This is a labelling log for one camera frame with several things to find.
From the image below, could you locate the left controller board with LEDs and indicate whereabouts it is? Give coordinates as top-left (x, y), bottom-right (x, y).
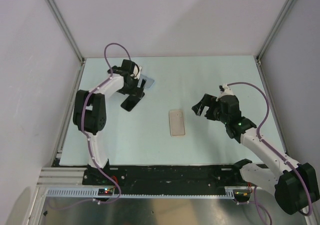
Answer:
top-left (98, 188), bottom-right (114, 196)

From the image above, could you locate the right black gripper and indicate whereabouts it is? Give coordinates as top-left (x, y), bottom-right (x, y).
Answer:
top-left (192, 93), bottom-right (229, 124)

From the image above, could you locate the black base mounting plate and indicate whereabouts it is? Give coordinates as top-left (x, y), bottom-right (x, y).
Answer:
top-left (51, 163), bottom-right (268, 196)

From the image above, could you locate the black smartphone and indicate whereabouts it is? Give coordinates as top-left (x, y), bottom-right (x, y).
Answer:
top-left (120, 92), bottom-right (145, 112)

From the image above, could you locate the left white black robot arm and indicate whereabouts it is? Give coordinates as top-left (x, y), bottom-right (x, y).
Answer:
top-left (72, 59), bottom-right (147, 185)

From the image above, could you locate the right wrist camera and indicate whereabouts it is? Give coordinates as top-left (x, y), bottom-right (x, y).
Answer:
top-left (218, 84), bottom-right (234, 99)

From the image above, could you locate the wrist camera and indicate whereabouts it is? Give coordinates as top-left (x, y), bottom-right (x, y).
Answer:
top-left (218, 84), bottom-right (234, 99)
top-left (132, 64), bottom-right (142, 80)

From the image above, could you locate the translucent blue phone case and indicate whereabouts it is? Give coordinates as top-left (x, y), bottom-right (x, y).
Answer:
top-left (137, 74), bottom-right (155, 89)

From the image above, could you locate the right aluminium frame post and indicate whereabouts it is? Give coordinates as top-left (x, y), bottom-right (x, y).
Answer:
top-left (255, 0), bottom-right (297, 66)

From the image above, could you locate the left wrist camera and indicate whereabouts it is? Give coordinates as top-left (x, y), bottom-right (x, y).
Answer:
top-left (132, 64), bottom-right (142, 80)

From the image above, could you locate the aluminium frame post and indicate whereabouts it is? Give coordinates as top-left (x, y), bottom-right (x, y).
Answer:
top-left (255, 0), bottom-right (297, 66)
top-left (45, 0), bottom-right (85, 64)

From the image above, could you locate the left aluminium frame post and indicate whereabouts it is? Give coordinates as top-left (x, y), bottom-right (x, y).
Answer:
top-left (45, 0), bottom-right (85, 64)

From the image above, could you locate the white slotted cable duct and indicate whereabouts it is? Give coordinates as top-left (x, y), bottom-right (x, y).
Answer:
top-left (46, 187), bottom-right (234, 200)

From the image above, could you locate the right controller board with wires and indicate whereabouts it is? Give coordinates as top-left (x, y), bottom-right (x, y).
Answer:
top-left (233, 190), bottom-right (251, 203)

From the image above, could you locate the beige phone case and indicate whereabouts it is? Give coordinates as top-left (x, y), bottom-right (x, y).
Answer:
top-left (169, 109), bottom-right (186, 137)

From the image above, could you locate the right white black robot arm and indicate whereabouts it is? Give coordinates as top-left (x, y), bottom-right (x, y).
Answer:
top-left (192, 92), bottom-right (320, 215)

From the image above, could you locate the front aluminium frame rail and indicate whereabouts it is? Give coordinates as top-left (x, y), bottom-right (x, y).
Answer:
top-left (37, 167), bottom-right (86, 187)

